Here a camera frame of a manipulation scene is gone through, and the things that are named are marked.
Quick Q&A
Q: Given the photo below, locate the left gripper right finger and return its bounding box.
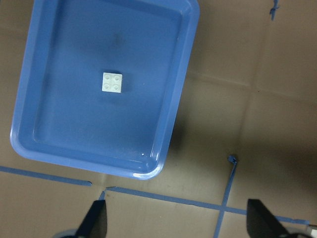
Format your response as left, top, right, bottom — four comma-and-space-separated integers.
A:
247, 199, 290, 238

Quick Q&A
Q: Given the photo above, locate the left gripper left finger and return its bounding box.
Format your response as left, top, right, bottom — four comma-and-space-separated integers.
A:
75, 200, 107, 238

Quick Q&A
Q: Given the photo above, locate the white block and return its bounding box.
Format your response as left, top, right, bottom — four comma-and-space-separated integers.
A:
102, 72, 123, 93

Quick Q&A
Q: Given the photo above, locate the blue plastic tray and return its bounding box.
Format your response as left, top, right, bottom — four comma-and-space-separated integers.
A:
10, 0, 200, 180

